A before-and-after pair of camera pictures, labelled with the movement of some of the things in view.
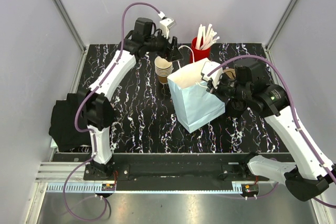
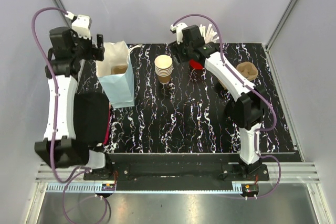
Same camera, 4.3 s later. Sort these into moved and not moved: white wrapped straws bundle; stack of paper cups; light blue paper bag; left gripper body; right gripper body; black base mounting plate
Moved: light blue paper bag; left gripper body; right gripper body
Not moved: white wrapped straws bundle; stack of paper cups; black base mounting plate
